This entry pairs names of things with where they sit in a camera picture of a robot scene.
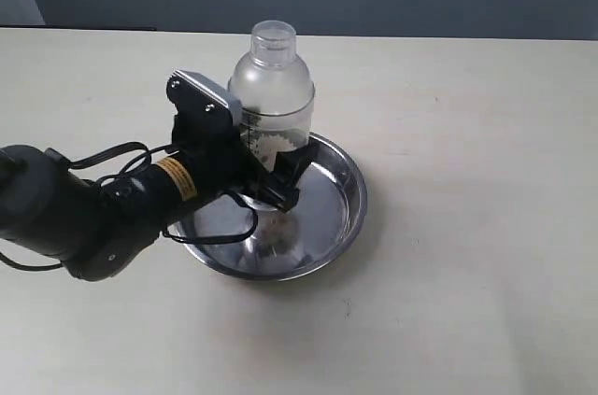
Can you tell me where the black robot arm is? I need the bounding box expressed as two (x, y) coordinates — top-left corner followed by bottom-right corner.
(1, 114), (319, 282)

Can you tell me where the black cable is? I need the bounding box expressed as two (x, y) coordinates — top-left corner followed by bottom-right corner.
(0, 141), (259, 272)

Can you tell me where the round stainless steel tray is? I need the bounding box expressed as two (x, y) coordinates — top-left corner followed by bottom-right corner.
(173, 134), (367, 281)

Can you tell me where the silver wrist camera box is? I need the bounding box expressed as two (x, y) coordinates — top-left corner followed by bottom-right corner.
(166, 70), (243, 126)

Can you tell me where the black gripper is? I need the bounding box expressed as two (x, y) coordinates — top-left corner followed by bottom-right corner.
(168, 112), (320, 213)

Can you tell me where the clear plastic shaker bottle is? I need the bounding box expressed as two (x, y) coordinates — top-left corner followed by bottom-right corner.
(228, 21), (315, 171)

